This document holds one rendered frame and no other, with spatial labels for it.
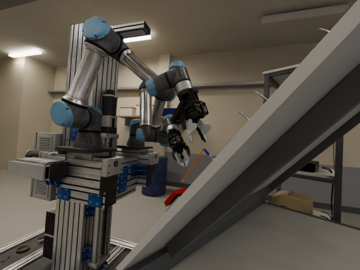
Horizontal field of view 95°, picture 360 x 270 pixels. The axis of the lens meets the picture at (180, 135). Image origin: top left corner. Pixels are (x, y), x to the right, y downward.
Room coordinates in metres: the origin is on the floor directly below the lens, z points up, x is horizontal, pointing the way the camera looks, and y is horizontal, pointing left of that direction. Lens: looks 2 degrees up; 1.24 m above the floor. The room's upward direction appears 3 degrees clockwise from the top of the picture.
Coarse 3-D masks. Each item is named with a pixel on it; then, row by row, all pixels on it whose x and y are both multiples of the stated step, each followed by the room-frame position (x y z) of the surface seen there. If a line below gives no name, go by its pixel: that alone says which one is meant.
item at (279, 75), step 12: (264, 72) 1.37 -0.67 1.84; (276, 72) 1.32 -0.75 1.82; (288, 72) 1.26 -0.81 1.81; (264, 84) 1.37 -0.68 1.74; (276, 84) 1.54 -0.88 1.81; (264, 96) 1.37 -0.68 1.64; (336, 144) 1.06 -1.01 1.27; (336, 156) 1.06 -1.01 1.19; (336, 168) 1.06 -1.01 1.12; (312, 180) 1.14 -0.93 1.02; (324, 180) 1.10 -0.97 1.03; (336, 180) 1.06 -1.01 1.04; (276, 192) 1.77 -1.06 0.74; (336, 192) 1.06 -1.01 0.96; (336, 204) 1.06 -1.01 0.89; (336, 216) 1.05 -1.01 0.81
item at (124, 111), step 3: (123, 108) 4.35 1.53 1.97; (126, 108) 4.31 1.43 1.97; (129, 108) 4.29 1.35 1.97; (132, 108) 4.26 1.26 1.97; (135, 108) 4.36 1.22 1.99; (120, 111) 4.38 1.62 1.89; (123, 111) 4.34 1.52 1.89; (126, 111) 4.31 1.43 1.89; (129, 111) 4.28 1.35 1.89; (132, 111) 4.27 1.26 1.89; (135, 111) 4.38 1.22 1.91; (120, 114) 4.37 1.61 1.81; (123, 114) 4.34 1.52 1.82; (126, 114) 4.31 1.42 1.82; (129, 114) 4.28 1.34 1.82; (132, 114) 4.27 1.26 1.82; (135, 114) 4.39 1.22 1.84
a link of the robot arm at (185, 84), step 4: (184, 80) 0.66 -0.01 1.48; (188, 80) 0.67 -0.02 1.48; (176, 84) 0.67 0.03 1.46; (180, 84) 0.66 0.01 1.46; (184, 84) 0.66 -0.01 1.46; (188, 84) 0.66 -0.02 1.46; (176, 88) 0.68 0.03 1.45; (180, 88) 0.66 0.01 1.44; (184, 88) 0.65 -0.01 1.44; (188, 88) 0.66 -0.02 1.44; (176, 92) 0.68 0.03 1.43; (180, 92) 0.67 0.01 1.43
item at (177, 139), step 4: (172, 128) 0.84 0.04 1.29; (172, 132) 0.82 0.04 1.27; (176, 132) 0.83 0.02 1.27; (180, 132) 0.87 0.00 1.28; (168, 136) 0.87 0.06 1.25; (172, 136) 0.80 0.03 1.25; (176, 136) 0.80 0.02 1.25; (180, 136) 0.81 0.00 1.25; (168, 140) 0.80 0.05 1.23; (172, 140) 0.80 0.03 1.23; (176, 140) 0.80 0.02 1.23; (180, 140) 0.77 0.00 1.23; (172, 144) 0.78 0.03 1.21; (176, 144) 0.78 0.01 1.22; (180, 144) 0.79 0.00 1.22; (184, 144) 0.78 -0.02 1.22; (172, 148) 0.83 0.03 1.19; (176, 148) 0.80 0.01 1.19; (180, 148) 0.81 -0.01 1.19; (180, 152) 0.82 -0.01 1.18
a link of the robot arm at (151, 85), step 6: (156, 78) 0.70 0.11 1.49; (162, 78) 0.69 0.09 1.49; (150, 84) 0.70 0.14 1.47; (156, 84) 0.70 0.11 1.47; (162, 84) 0.70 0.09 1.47; (168, 84) 0.70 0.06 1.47; (150, 90) 0.71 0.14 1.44; (156, 90) 0.71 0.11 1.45; (162, 90) 0.72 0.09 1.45; (168, 90) 0.76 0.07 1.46; (162, 96) 0.80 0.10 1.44
